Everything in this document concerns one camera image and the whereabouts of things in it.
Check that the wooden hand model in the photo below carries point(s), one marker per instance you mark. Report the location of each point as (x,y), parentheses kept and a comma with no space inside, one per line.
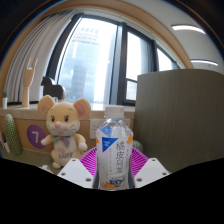
(28,83)

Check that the grey window curtain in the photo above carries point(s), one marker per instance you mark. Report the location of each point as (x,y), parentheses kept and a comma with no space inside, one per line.
(30,50)

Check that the round purple number sign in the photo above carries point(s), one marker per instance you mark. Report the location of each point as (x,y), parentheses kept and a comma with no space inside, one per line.
(34,136)

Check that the yellow plush mouse toy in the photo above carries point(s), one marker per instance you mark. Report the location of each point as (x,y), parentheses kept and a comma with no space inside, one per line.
(63,130)

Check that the clear labelled drink bottle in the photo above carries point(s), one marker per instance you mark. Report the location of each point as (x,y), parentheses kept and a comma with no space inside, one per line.
(114,156)

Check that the tall green cactus ornament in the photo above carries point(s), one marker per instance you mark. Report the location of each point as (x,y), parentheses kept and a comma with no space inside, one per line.
(12,135)

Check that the grey-green desk partition panel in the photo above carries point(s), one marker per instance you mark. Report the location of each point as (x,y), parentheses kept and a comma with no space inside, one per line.
(180,116)

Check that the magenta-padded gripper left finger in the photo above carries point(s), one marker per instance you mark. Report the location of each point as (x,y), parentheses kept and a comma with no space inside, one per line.
(75,171)

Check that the large dark-framed window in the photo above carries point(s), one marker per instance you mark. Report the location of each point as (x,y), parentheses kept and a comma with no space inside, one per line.
(90,60)

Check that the dark horse figurine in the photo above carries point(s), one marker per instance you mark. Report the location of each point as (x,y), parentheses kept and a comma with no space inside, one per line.
(52,89)

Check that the small potted green plant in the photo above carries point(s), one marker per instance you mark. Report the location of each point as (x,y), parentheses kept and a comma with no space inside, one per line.
(4,101)

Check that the white wall socket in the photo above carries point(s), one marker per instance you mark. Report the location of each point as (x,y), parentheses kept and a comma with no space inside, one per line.
(96,129)

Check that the small round green cactus ornament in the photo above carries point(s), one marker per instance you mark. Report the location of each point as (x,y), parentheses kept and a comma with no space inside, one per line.
(137,146)

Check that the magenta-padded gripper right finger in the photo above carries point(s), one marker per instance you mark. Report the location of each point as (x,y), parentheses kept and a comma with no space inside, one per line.
(151,170)

